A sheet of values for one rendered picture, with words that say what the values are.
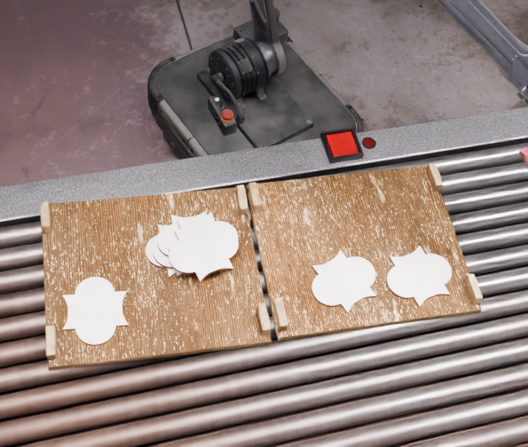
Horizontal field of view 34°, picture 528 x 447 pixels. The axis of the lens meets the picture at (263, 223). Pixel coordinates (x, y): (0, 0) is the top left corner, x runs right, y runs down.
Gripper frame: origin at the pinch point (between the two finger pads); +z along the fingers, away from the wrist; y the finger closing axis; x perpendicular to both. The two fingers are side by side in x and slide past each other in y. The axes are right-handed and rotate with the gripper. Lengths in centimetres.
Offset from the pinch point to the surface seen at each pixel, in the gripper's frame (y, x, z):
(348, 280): 11.7, 37.2, 15.6
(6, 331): 23, 101, 11
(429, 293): 5.0, 23.0, 19.3
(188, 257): 21, 66, 6
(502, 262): 8.8, 3.7, 21.3
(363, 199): 27.4, 25.9, 9.4
